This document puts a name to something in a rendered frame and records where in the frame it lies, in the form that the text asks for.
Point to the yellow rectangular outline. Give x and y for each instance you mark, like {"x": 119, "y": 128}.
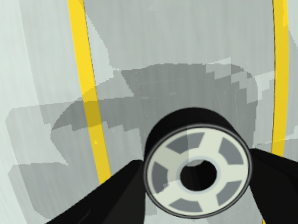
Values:
{"x": 89, "y": 91}

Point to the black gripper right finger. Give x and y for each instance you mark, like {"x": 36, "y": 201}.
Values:
{"x": 275, "y": 187}

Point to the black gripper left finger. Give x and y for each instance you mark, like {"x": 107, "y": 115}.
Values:
{"x": 120, "y": 200}

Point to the black tyre with pale grey rim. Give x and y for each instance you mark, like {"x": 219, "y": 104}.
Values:
{"x": 203, "y": 190}

